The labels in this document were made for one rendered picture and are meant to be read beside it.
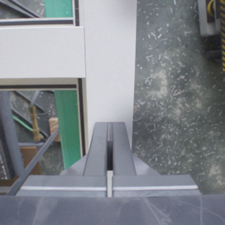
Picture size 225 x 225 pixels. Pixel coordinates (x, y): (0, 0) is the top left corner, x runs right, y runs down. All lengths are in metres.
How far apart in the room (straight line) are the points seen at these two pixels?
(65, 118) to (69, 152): 0.05
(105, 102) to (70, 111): 0.09
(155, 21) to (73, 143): 0.99
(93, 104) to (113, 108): 0.02
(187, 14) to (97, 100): 1.09
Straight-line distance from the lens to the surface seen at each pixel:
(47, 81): 0.22
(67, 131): 0.25
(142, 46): 1.10
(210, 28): 1.11
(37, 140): 1.01
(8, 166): 0.71
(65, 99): 0.23
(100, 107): 0.15
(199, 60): 1.23
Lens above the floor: 1.08
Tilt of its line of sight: 73 degrees down
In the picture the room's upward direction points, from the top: 178 degrees clockwise
